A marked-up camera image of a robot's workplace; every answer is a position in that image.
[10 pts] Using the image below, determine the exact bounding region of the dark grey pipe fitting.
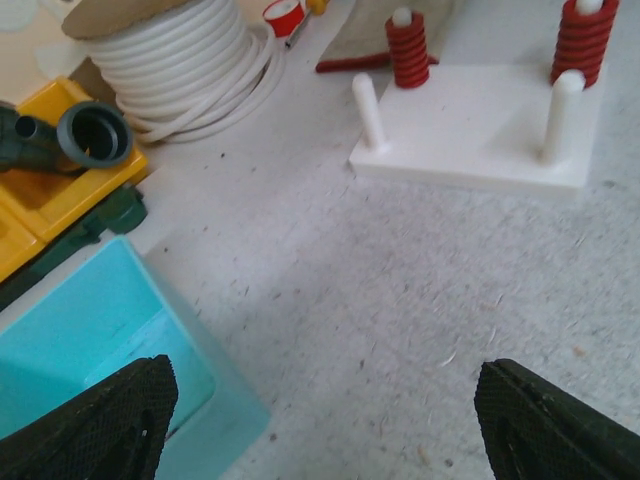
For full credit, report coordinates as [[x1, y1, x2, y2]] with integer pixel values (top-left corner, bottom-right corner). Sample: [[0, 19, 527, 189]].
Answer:
[[1, 101, 134, 175]]

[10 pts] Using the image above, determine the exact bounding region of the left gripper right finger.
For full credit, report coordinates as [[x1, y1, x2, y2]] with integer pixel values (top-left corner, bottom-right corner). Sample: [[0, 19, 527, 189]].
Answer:
[[474, 359, 639, 479]]

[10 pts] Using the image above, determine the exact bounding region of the white cable spool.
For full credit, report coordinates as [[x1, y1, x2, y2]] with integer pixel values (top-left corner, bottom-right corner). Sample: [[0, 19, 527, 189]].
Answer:
[[62, 0, 285, 144]]

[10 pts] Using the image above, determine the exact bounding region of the dark green base piece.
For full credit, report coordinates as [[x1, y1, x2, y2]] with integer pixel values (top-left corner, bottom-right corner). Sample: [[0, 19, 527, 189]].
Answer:
[[1, 184, 148, 310]]

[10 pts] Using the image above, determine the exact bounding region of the white peg base plate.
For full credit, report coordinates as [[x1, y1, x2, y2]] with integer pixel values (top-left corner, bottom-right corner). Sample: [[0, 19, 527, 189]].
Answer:
[[348, 0, 609, 201]]

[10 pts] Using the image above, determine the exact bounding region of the yellow storage bin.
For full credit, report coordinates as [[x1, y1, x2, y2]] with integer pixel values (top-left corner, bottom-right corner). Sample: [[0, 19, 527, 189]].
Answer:
[[1, 76, 148, 282]]

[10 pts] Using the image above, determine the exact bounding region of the yellow black screwdriver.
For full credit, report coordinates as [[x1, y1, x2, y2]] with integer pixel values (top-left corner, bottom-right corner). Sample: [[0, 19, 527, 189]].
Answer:
[[284, 0, 330, 50]]

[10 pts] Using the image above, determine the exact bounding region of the blue plastic tray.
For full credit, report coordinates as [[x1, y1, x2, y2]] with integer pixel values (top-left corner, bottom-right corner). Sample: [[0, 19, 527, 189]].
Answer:
[[1, 237, 269, 479]]

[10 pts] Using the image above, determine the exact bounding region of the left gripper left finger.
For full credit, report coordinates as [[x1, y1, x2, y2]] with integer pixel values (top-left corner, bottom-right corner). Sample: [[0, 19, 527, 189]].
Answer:
[[1, 355, 178, 479]]

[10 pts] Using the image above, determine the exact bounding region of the red spring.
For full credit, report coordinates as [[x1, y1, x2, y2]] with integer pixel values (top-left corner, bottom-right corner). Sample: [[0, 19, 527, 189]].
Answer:
[[549, 0, 620, 89], [385, 7, 429, 89]]

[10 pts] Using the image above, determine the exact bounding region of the beige work glove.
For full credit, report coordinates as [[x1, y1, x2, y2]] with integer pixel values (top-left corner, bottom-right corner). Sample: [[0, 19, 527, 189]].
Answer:
[[315, 0, 466, 74]]

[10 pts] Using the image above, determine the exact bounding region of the red white tape roll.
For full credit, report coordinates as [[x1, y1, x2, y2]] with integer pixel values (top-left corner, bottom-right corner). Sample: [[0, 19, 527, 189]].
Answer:
[[262, 0, 305, 38]]

